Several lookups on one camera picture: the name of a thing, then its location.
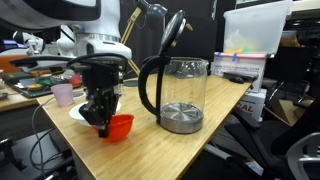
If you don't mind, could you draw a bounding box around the white ceramic bowl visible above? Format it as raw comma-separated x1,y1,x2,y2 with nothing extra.
68,100,122,128

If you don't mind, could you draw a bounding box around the glass electric kettle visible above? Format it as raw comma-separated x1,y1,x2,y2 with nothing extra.
137,9,209,135

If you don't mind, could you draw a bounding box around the black curtain backdrop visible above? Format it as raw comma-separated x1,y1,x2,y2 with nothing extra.
119,0,238,64

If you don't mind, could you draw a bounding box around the orange plastic bowl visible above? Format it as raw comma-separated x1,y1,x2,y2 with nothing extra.
93,113,135,143

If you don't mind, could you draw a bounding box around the black tray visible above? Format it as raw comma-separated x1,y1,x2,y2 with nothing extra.
13,79,86,99

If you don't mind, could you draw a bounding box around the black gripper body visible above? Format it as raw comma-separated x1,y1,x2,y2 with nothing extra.
82,64,122,101

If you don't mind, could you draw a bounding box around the pink plastic cup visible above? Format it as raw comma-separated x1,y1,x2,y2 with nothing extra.
50,83,75,108

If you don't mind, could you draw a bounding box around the white box with blue tape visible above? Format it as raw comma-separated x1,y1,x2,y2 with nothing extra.
210,51,268,94

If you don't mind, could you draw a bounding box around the clear plastic storage bin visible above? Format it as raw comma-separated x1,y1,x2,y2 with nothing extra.
222,0,294,56

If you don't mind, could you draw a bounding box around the grey frame office chair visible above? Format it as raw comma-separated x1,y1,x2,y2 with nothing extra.
285,131,320,180

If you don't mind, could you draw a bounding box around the brown cardboard box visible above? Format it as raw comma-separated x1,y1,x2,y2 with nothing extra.
266,98,301,126

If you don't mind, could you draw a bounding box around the white box with red print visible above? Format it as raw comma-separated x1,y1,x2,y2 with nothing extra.
238,88,268,122

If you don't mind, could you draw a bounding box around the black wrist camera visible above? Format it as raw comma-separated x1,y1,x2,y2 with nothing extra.
78,99,102,129

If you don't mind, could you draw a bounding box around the green bowl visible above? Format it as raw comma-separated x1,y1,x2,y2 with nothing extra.
35,76,56,87

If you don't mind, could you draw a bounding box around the metal bowl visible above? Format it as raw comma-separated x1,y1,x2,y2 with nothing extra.
49,73,68,85

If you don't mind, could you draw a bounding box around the orange plastic cup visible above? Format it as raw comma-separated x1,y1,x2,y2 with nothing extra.
69,73,83,86

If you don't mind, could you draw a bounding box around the black flat device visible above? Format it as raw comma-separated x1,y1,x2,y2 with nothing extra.
222,71,259,82

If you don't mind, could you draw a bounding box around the orange panel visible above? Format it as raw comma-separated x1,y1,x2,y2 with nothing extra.
0,54,32,75

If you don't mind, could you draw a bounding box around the black office chair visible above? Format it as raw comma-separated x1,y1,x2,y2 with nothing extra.
223,96,320,180

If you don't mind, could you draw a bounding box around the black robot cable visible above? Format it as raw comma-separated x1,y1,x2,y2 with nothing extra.
9,52,130,70

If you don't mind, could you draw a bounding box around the grey lamp cable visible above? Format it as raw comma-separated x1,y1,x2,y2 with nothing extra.
30,95,56,180

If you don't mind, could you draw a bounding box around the black computer mouse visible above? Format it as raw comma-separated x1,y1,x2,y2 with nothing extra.
229,76,246,85

